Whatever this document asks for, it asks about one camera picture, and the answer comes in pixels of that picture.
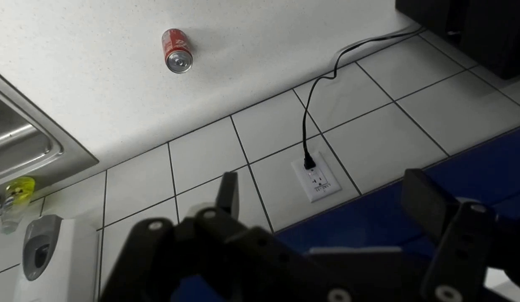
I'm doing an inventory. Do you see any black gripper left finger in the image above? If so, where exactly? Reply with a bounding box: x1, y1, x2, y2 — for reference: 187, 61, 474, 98
97, 169, 328, 302

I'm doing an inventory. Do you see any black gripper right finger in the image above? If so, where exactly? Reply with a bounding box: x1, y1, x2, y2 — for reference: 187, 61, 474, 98
399, 165, 520, 302

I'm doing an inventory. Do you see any red cola can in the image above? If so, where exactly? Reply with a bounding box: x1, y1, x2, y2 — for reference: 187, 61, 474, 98
161, 26, 194, 75

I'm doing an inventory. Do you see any yellow dish scrubber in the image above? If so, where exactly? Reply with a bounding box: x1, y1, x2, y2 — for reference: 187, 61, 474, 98
3, 176, 38, 204

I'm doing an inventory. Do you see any white outlet with plug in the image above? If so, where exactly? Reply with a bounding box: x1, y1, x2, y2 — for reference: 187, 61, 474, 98
290, 152, 342, 204

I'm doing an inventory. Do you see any stainless steel sink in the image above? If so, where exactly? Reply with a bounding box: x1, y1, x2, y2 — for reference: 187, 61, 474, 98
0, 68, 98, 191

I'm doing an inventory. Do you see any steel and black coffee maker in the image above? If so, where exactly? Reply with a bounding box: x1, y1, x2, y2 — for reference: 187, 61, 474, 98
394, 0, 520, 80

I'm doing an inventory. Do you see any white wall soap dispenser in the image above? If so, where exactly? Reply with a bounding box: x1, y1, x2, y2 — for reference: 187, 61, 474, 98
11, 214, 98, 302

